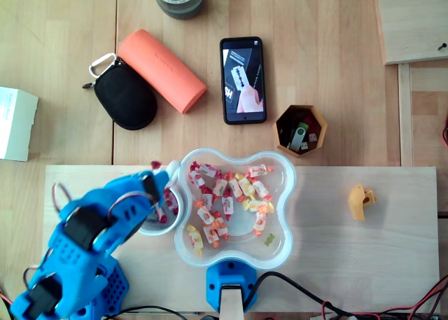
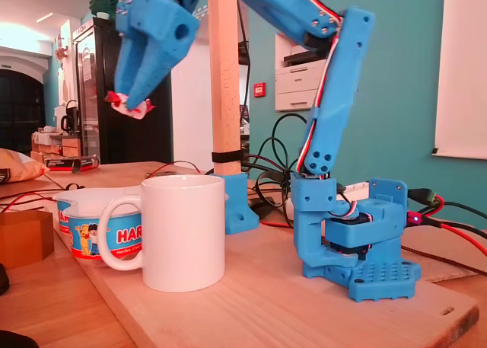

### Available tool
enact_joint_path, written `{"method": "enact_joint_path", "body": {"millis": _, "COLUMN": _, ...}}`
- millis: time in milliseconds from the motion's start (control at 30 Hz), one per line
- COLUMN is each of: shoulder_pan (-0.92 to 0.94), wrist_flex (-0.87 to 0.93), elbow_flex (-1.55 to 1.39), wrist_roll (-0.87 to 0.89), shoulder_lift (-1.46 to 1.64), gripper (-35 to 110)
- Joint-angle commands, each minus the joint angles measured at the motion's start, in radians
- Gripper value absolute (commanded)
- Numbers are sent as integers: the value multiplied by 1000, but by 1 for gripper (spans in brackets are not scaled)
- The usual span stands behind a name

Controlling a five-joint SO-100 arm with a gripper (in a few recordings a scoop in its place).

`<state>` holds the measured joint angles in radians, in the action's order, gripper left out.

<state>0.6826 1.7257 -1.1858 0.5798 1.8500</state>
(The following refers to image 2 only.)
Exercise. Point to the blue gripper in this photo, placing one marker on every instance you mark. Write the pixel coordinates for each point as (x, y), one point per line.
(161, 36)

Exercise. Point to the strawberry candy red white wrapper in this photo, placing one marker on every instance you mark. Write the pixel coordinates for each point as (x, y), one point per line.
(139, 113)

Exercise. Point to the blue 3D-printed robot arm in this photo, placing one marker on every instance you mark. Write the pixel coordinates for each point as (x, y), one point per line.
(335, 108)

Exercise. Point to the black glass-door fridge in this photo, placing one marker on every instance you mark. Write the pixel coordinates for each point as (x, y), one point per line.
(106, 135)

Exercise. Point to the green Yoda figure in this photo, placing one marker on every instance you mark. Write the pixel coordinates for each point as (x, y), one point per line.
(100, 3)

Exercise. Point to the black electric kettle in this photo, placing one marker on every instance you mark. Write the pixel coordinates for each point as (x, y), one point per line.
(70, 119)

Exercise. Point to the white ceiling light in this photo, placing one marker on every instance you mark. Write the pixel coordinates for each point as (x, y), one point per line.
(45, 17)

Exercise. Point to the wooden crate stack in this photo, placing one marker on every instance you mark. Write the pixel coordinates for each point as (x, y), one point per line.
(57, 146)

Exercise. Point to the red and black carton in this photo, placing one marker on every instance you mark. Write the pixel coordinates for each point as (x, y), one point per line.
(72, 162)

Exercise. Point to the red fire alarm box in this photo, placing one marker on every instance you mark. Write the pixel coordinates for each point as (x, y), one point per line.
(260, 89)

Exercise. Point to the beige paper bag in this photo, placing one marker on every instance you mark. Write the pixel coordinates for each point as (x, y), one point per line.
(19, 167)

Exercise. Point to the white office printer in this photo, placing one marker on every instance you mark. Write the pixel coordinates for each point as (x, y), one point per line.
(296, 85)

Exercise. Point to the white ceramic mug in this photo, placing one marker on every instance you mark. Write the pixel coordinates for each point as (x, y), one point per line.
(182, 234)

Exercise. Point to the clear plastic Haribo tub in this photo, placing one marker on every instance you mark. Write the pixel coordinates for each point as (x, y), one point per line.
(81, 230)

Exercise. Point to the brown hexagonal printed container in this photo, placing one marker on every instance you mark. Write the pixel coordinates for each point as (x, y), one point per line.
(23, 237)

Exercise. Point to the light wooden base board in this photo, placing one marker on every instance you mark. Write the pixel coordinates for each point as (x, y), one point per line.
(266, 310)

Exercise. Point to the black rounded object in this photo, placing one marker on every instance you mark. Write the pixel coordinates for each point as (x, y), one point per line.
(15, 340)

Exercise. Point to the green terminal power connector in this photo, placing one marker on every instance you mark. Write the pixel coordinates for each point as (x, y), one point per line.
(422, 196)

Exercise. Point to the controller board with LED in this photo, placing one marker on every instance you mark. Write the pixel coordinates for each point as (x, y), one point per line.
(414, 218)

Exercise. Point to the brown cardboard sheet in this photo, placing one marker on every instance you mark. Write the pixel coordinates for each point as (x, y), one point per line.
(430, 272)

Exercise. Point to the wooden camera post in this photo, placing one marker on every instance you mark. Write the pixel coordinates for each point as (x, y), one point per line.
(224, 96)

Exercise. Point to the blue printed post mount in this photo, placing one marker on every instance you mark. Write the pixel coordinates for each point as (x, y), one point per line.
(239, 207)

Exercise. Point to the white wall board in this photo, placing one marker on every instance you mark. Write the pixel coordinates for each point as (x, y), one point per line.
(464, 70)

